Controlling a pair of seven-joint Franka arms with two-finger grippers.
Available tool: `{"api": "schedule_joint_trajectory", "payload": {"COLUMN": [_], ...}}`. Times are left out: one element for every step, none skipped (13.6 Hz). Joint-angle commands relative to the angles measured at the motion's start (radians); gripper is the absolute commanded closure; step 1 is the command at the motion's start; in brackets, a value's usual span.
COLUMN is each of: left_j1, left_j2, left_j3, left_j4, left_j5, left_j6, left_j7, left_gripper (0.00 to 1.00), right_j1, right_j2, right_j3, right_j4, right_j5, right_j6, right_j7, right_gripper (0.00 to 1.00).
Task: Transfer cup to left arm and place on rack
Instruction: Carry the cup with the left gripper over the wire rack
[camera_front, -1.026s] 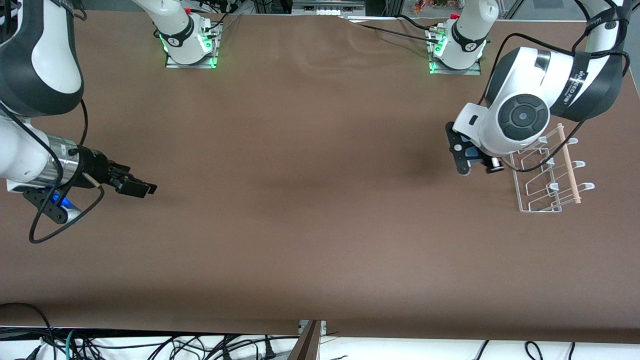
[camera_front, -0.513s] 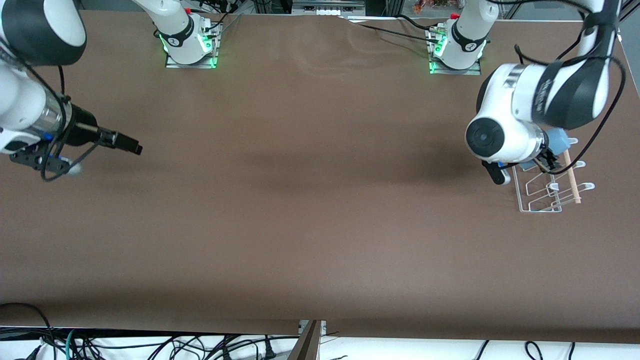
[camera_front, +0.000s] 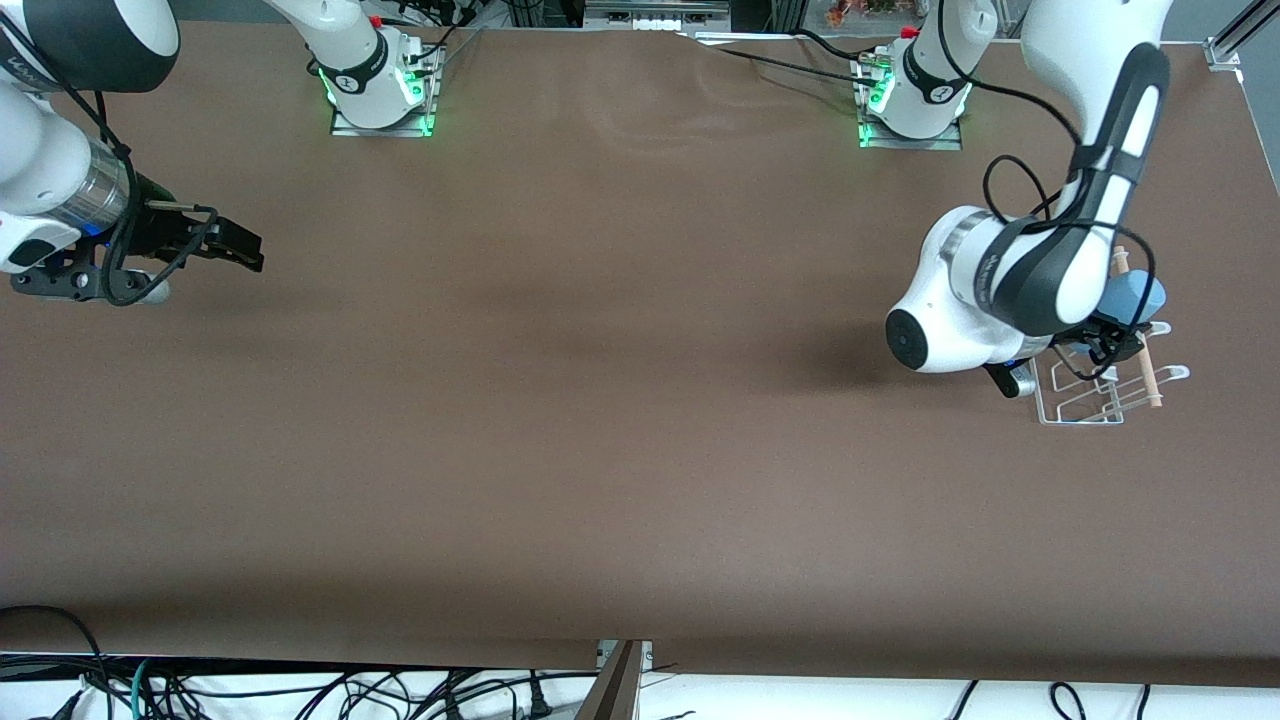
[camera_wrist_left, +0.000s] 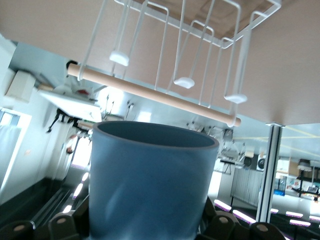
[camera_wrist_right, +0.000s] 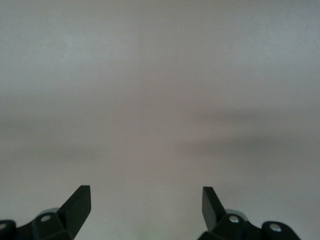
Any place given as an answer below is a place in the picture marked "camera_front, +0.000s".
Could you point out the white power strip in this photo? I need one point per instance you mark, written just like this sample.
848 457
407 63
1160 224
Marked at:
660 24

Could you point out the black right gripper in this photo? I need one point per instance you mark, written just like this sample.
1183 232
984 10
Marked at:
160 228

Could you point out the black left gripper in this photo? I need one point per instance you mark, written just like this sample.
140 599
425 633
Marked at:
1090 335

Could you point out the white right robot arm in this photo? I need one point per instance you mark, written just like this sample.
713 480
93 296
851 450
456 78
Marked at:
50 170

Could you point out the grey metal rail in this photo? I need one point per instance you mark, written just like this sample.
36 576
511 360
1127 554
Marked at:
655 8

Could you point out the light blue cup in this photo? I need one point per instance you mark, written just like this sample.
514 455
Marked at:
1140 298

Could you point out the aluminium frame profile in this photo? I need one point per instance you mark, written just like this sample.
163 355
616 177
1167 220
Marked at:
1225 50

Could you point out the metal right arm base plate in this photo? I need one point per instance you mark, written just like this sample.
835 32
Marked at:
400 128

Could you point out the black power plug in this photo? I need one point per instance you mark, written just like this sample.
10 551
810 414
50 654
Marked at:
538 700

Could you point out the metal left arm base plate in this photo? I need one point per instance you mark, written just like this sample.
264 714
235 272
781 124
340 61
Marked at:
900 143

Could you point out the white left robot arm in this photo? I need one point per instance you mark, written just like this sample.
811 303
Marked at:
960 320

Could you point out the white flat strip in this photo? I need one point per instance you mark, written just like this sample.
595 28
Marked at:
770 39

